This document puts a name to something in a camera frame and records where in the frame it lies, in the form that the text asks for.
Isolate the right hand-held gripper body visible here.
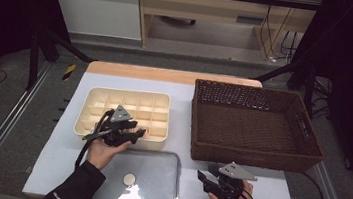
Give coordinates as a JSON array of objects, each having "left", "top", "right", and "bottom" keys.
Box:
[{"left": 210, "top": 159, "right": 261, "bottom": 199}]

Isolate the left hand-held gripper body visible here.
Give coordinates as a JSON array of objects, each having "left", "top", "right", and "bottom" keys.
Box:
[{"left": 81, "top": 100, "right": 140, "bottom": 150}]

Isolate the cream divided storage box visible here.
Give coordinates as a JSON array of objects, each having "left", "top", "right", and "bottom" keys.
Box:
[{"left": 72, "top": 82, "right": 173, "bottom": 154}]

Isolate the clear lid with round knob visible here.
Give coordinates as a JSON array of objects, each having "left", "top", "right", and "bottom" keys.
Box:
[{"left": 91, "top": 143, "right": 185, "bottom": 199}]

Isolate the brown woven basket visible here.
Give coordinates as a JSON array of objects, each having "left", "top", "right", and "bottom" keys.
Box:
[{"left": 185, "top": 77, "right": 332, "bottom": 176}]

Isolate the person's left hand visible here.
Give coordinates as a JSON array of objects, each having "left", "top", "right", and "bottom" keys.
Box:
[{"left": 84, "top": 134, "right": 134, "bottom": 175}]

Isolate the black yellow striped tape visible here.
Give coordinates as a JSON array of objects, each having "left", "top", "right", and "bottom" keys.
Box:
[{"left": 61, "top": 62, "right": 78, "bottom": 83}]

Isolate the black metal stand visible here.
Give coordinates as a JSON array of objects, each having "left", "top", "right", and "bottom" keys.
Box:
[
  {"left": 25, "top": 26, "right": 98, "bottom": 99},
  {"left": 249, "top": 51, "right": 321, "bottom": 119}
]

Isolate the white cabinet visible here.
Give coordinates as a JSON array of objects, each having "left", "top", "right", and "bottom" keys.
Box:
[{"left": 40, "top": 0, "right": 148, "bottom": 42}]

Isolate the wooden desk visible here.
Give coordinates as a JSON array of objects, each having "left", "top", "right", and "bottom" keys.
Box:
[{"left": 129, "top": 0, "right": 325, "bottom": 68}]

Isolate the black floor cable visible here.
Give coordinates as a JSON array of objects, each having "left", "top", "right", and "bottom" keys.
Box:
[{"left": 291, "top": 171, "right": 328, "bottom": 199}]

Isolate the yellow cable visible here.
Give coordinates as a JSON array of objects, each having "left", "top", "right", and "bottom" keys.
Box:
[{"left": 257, "top": 0, "right": 303, "bottom": 63}]

